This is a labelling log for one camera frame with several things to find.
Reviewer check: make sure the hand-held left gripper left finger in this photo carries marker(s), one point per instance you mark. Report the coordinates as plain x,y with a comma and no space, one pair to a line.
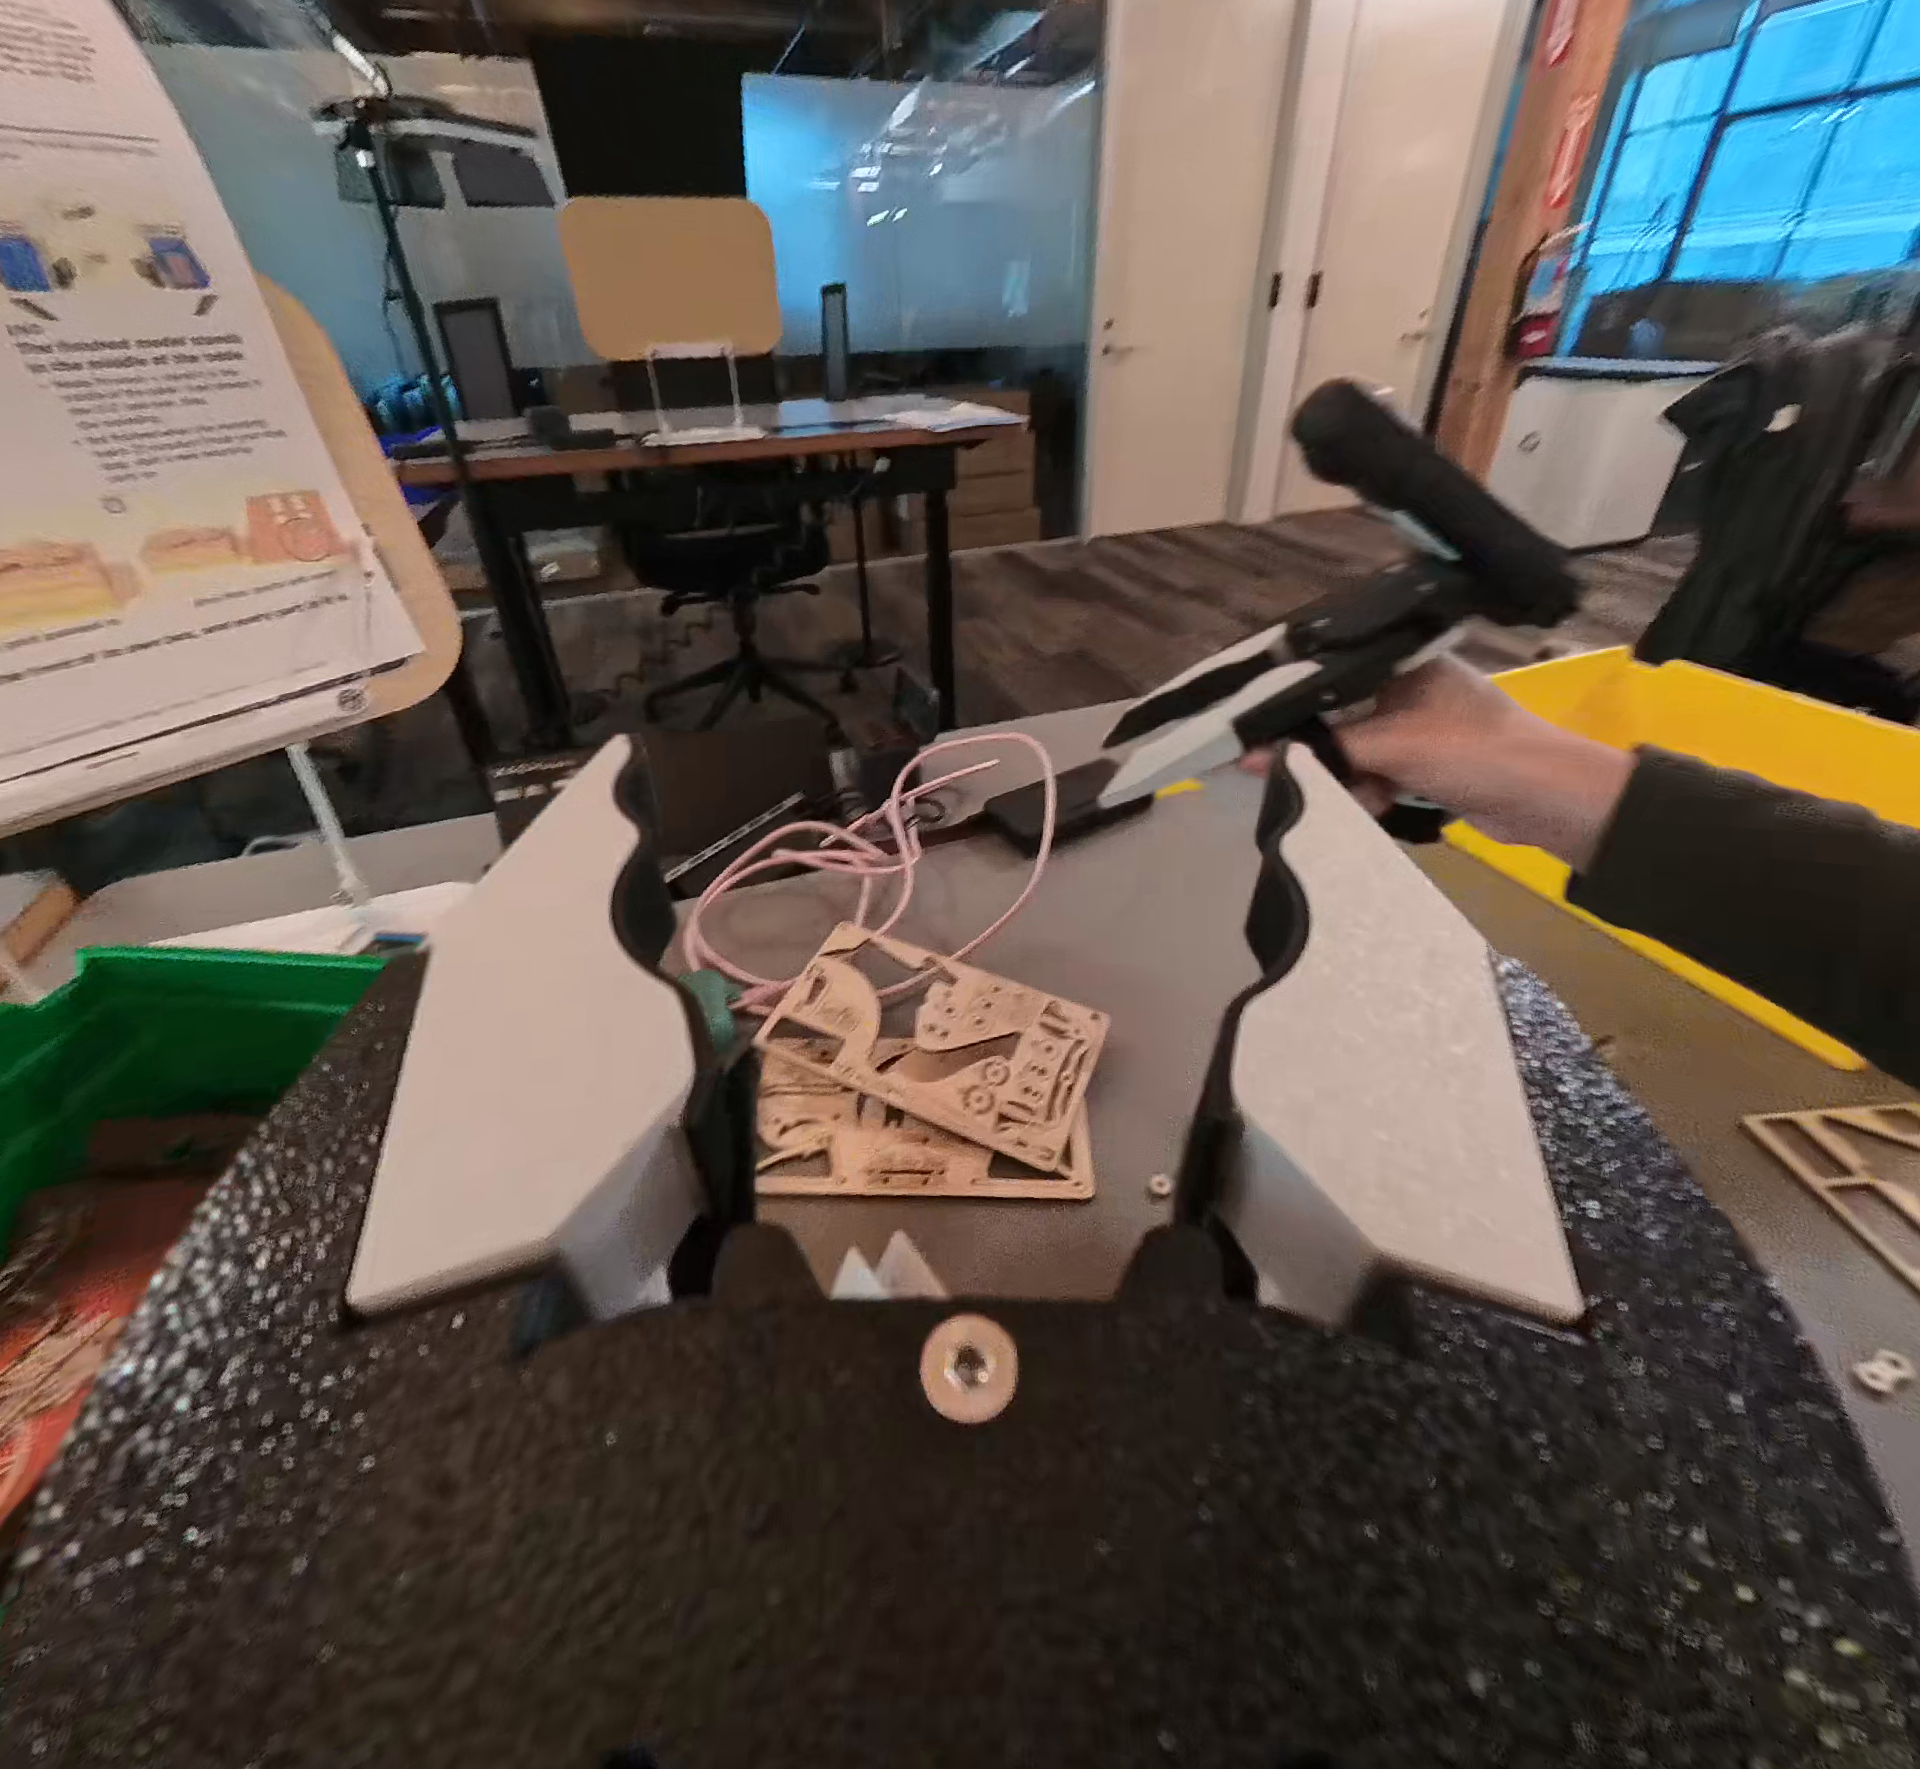
511,1049

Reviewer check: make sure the person's right hand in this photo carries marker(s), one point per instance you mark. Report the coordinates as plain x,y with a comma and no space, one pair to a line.
1470,764

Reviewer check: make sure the dark monitor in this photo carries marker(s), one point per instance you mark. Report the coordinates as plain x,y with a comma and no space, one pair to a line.
478,358

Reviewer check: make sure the red model kit box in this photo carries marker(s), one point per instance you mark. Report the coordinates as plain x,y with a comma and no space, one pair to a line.
60,1364

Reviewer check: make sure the black office chair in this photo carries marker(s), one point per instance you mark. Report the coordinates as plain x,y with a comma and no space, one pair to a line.
720,540

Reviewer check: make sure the person's right forearm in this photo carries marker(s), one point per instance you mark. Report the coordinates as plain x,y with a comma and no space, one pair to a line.
1771,898

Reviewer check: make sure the dark hanging jacket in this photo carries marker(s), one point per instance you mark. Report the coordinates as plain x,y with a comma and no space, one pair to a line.
1771,523

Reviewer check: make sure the white recycling cabinet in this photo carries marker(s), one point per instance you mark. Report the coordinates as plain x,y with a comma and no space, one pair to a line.
1589,464

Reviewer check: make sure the white door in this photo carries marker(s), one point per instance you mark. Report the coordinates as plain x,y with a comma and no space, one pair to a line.
1215,224
1426,224

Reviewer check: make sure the emptied wooden parts sheet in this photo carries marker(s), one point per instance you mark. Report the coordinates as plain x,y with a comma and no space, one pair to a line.
1800,1139

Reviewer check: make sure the blank wooden board stand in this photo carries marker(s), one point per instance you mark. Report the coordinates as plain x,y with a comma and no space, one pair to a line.
667,275

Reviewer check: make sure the black camera tripod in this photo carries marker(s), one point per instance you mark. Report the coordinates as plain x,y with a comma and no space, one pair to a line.
377,120

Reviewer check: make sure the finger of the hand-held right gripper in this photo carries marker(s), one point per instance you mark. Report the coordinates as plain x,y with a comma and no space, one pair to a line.
1176,764
1245,675

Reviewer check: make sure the wooden pillar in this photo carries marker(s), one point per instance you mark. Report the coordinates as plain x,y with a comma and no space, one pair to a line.
1560,72

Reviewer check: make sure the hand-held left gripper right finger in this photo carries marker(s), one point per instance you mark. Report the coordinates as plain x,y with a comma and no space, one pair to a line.
1395,1049

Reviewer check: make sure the large paned window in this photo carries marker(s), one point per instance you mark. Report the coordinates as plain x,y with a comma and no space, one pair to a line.
1771,166

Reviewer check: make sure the black flat case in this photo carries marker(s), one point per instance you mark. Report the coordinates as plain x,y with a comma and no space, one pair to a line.
1049,817

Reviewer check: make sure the wooden office desk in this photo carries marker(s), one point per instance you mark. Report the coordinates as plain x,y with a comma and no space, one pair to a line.
720,446

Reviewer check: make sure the green plastic bin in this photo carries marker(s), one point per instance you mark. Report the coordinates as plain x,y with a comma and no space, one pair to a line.
182,1032

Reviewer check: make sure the yellow plastic bin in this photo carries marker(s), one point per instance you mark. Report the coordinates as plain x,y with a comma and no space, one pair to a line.
1724,718

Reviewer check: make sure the instruction sheet board stand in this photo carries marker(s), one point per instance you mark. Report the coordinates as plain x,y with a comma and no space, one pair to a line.
165,300

